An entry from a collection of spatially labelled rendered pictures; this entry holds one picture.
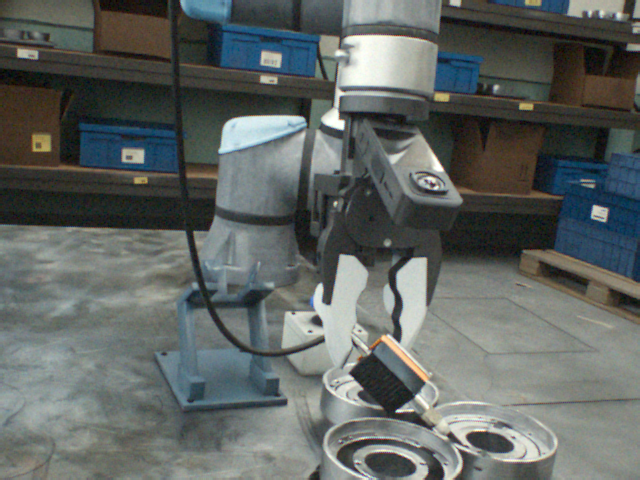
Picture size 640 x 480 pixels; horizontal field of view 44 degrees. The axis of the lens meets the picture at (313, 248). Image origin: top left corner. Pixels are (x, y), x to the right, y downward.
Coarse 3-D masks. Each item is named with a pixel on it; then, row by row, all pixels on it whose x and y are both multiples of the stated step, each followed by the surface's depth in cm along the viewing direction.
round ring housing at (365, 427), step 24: (336, 432) 62; (360, 432) 64; (384, 432) 65; (408, 432) 65; (432, 432) 64; (336, 456) 60; (360, 456) 61; (384, 456) 62; (408, 456) 62; (456, 456) 60
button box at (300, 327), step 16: (288, 320) 86; (304, 320) 85; (320, 320) 85; (288, 336) 86; (304, 336) 82; (304, 352) 82; (320, 352) 82; (352, 352) 84; (304, 368) 82; (320, 368) 83
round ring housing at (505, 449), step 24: (456, 408) 70; (480, 408) 70; (504, 408) 70; (456, 432) 67; (480, 432) 68; (504, 432) 68; (528, 432) 68; (552, 432) 66; (480, 456) 61; (504, 456) 63; (552, 456) 63
